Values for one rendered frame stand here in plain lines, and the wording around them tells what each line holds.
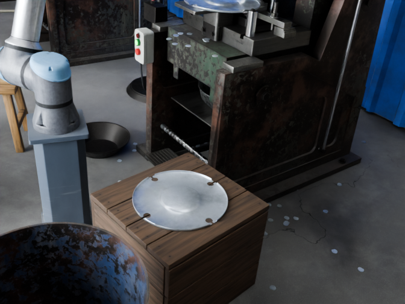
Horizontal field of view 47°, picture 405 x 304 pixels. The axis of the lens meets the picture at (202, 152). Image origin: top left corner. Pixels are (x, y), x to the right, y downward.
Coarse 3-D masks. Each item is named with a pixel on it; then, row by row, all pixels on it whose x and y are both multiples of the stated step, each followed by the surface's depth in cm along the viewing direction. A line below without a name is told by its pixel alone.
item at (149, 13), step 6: (144, 6) 196; (150, 6) 192; (156, 6) 191; (162, 6) 192; (144, 12) 197; (150, 12) 193; (156, 12) 190; (162, 12) 192; (144, 18) 199; (150, 18) 195; (156, 18) 192; (162, 18) 193
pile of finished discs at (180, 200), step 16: (160, 176) 149; (176, 176) 150; (192, 176) 151; (144, 192) 142; (160, 192) 142; (176, 192) 142; (192, 192) 142; (208, 192) 144; (224, 192) 144; (144, 208) 135; (160, 208) 136; (176, 208) 135; (192, 208) 136; (208, 208) 137; (224, 208) 138; (160, 224) 130; (176, 224) 130; (192, 224) 131; (208, 224) 130
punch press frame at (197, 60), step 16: (288, 0) 209; (304, 0) 180; (320, 0) 177; (288, 16) 214; (304, 16) 182; (320, 16) 182; (176, 32) 185; (192, 32) 184; (320, 32) 189; (176, 48) 188; (192, 48) 178; (208, 48) 170; (224, 48) 171; (304, 48) 185; (176, 64) 191; (192, 64) 181; (208, 64) 173; (208, 80) 176
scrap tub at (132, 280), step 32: (64, 224) 109; (0, 256) 106; (32, 256) 111; (64, 256) 114; (96, 256) 112; (128, 256) 105; (0, 288) 109; (32, 288) 116; (64, 288) 119; (96, 288) 118; (128, 288) 110
